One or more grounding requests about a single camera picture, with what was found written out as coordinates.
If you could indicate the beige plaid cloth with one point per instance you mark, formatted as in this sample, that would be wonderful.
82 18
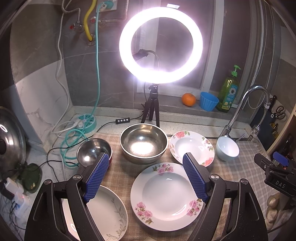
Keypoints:
122 173

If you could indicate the white plate olive leaf pattern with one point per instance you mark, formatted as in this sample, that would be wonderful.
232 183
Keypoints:
109 214

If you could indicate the large stainless steel bowl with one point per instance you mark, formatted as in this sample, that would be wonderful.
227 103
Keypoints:
143 143

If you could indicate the chrome kitchen faucet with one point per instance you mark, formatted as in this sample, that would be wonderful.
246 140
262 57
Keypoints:
227 129

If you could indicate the white ring light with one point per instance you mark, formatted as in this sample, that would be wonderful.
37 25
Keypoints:
160 45

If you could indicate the black inline light controller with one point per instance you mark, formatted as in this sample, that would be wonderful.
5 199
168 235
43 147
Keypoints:
122 120

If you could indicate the black scissors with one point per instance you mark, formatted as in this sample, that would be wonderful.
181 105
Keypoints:
279 113

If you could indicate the teal round power strip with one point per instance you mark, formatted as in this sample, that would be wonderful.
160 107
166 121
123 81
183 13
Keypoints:
86 123

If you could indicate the green dish soap bottle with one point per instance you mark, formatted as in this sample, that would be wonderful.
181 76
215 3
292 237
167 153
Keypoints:
228 91

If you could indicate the light blue ceramic bowl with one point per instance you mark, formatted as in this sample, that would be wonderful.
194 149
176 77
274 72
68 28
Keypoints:
226 149

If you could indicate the large pink floral plate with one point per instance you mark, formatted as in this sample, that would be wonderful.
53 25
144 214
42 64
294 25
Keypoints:
163 199

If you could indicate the dark green dish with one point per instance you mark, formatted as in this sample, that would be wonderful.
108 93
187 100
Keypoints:
30 176

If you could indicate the black mini tripod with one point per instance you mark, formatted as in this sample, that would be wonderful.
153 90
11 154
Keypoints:
152 105

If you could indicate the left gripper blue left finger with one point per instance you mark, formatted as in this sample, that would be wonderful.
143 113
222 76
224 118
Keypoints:
93 176

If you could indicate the small pink floral plate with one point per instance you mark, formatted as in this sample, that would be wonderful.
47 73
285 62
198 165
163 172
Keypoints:
191 142

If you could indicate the red steel-lined bowl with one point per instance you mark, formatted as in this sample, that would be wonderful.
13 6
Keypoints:
89 151

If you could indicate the orange tangerine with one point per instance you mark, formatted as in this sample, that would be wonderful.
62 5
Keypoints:
188 99

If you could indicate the steel pot lid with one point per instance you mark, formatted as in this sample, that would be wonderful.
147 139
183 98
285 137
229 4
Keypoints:
13 143

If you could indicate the blue fluted cup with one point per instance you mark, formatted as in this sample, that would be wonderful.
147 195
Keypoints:
208 101

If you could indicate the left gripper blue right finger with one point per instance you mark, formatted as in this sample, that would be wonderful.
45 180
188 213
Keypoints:
198 176

